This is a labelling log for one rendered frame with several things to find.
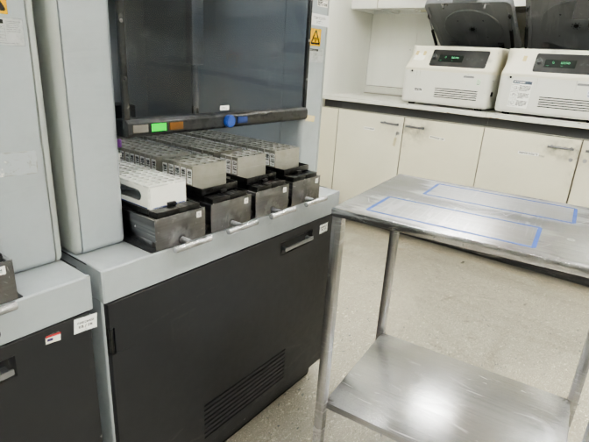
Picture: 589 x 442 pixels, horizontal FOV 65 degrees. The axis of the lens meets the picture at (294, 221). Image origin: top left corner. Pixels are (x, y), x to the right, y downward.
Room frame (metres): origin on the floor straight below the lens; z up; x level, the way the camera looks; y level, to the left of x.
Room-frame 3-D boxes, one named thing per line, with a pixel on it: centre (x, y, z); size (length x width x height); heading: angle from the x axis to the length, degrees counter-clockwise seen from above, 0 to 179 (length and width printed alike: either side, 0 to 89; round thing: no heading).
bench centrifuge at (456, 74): (3.20, -1.05, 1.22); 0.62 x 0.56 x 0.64; 142
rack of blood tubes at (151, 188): (1.03, 0.39, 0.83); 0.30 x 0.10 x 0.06; 54
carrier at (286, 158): (1.34, 0.04, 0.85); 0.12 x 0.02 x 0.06; 143
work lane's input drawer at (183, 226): (1.11, 0.50, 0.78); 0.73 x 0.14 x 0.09; 54
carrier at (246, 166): (1.22, 0.13, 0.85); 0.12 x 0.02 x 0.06; 143
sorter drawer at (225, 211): (1.24, 0.41, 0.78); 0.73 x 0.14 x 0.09; 54
